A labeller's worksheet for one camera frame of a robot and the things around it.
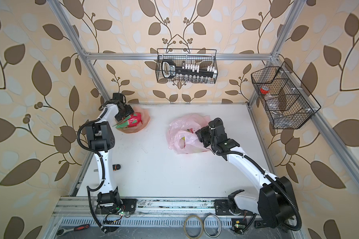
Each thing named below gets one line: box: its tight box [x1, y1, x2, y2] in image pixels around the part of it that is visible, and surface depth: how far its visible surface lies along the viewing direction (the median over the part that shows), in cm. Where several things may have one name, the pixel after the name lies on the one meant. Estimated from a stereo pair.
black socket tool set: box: [161, 58, 218, 80], surface depth 84 cm
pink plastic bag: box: [166, 114, 211, 155], surface depth 88 cm
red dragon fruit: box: [115, 112, 143, 129], surface depth 102 cm
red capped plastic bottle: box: [259, 85, 274, 101], surface depth 84 cm
